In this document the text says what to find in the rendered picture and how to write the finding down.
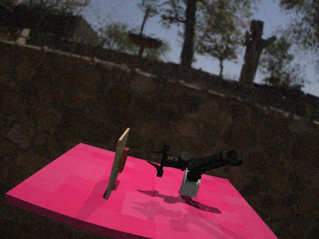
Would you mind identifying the tan flat board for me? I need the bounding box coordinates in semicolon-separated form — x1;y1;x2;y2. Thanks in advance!
105;128;129;200

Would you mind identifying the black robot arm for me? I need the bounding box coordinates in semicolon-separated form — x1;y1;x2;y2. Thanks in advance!
175;149;243;182

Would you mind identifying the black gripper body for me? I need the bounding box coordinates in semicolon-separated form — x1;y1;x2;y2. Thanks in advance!
157;143;177;177

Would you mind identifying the dark red picture frame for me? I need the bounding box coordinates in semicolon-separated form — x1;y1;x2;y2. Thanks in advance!
116;147;130;173

